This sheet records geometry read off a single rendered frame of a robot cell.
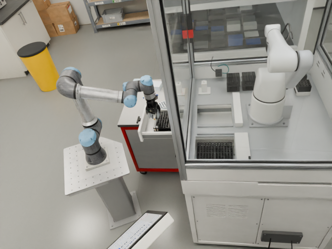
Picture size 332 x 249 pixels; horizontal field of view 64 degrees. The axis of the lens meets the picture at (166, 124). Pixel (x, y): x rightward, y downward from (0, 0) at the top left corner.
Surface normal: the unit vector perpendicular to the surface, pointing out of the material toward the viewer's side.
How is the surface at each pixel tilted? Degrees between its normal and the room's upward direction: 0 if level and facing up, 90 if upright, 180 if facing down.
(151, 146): 90
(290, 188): 90
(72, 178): 0
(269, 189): 90
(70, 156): 0
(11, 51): 90
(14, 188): 0
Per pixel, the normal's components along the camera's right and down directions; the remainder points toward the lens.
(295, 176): -0.12, 0.70
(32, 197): -0.15, -0.71
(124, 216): 0.30, 0.63
